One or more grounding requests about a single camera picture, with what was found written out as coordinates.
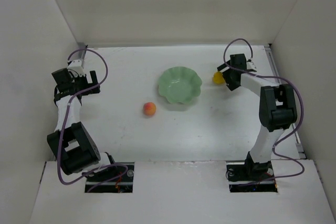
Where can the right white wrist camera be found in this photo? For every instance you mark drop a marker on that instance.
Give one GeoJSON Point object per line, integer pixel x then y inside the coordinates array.
{"type": "Point", "coordinates": [251, 66]}

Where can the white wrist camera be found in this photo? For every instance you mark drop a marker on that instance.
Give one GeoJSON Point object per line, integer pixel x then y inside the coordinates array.
{"type": "Point", "coordinates": [76, 66]}
{"type": "Point", "coordinates": [251, 66]}

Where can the green scalloped fruit bowl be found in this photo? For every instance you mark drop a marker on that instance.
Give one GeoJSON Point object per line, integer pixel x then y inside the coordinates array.
{"type": "Point", "coordinates": [179, 85]}

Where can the orange fake peach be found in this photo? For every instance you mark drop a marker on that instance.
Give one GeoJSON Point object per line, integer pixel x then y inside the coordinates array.
{"type": "Point", "coordinates": [149, 109]}

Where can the yellow fake pear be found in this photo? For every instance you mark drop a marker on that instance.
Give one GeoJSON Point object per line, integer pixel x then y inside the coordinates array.
{"type": "Point", "coordinates": [218, 78]}

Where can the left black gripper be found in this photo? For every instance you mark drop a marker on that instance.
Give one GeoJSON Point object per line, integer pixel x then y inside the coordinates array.
{"type": "Point", "coordinates": [85, 86]}

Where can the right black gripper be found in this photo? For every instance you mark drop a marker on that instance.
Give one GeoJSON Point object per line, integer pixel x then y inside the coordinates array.
{"type": "Point", "coordinates": [228, 77]}

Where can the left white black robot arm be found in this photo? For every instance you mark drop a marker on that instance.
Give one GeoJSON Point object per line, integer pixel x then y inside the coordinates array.
{"type": "Point", "coordinates": [73, 147]}

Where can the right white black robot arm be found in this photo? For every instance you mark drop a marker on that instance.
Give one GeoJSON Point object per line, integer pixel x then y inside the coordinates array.
{"type": "Point", "coordinates": [257, 165]}

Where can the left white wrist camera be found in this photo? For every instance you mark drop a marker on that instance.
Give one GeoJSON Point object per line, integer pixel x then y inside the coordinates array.
{"type": "Point", "coordinates": [76, 66]}

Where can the left aluminium frame post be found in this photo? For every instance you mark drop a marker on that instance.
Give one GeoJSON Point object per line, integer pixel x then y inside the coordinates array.
{"type": "Point", "coordinates": [82, 53]}

